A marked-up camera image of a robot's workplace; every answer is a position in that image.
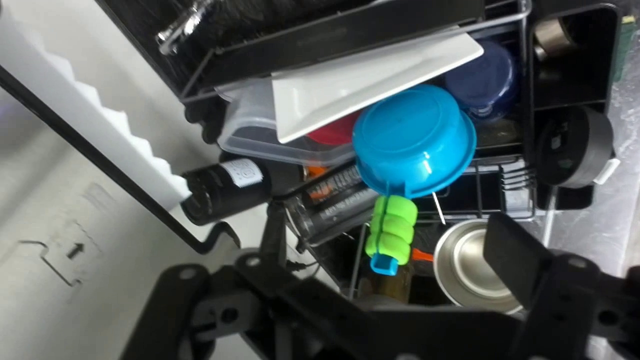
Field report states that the dark bottle orange print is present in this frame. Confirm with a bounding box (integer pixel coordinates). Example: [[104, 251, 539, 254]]
[[284, 160, 383, 249]]

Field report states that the black bottle white label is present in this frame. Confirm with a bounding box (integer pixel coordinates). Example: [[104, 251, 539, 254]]
[[179, 156, 276, 228]]

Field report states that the steel cone coffee dripper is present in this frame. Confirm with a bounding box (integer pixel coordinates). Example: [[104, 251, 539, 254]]
[[432, 219, 536, 317]]

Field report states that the chrome metal utensil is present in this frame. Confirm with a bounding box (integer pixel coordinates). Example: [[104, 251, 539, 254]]
[[157, 0, 217, 56]]

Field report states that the small grey cup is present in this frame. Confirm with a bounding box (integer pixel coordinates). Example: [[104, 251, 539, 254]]
[[530, 16, 576, 65]]

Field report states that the green yellow sponge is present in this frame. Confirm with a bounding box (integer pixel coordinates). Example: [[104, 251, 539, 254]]
[[620, 14, 640, 87]]

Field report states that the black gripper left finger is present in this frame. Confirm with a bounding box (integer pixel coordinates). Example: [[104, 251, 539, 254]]
[[123, 211, 376, 360]]

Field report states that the red plastic lid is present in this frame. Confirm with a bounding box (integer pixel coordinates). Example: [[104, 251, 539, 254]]
[[307, 113, 362, 150]]

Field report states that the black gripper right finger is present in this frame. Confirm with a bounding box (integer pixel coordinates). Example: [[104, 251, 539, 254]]
[[483, 213, 640, 360]]

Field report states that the dark mug grey rim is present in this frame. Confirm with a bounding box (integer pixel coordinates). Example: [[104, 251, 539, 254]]
[[536, 105, 623, 192]]

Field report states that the stainless paper towel dispenser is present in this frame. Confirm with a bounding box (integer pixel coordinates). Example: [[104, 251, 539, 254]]
[[0, 0, 245, 360]]

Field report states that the blue plastic pan green handle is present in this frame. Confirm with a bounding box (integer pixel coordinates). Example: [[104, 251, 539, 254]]
[[350, 83, 480, 279]]

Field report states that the white square plate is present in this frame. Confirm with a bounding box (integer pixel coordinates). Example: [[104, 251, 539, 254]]
[[270, 26, 487, 146]]

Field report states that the clear plastic container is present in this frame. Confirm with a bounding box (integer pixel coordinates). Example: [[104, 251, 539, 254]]
[[215, 76, 359, 169]]

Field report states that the black dish drying rack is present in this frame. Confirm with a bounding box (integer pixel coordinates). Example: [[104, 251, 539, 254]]
[[96, 0, 623, 309]]

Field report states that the large navy blue mug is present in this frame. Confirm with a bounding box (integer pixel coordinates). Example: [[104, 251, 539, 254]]
[[445, 41, 520, 123]]

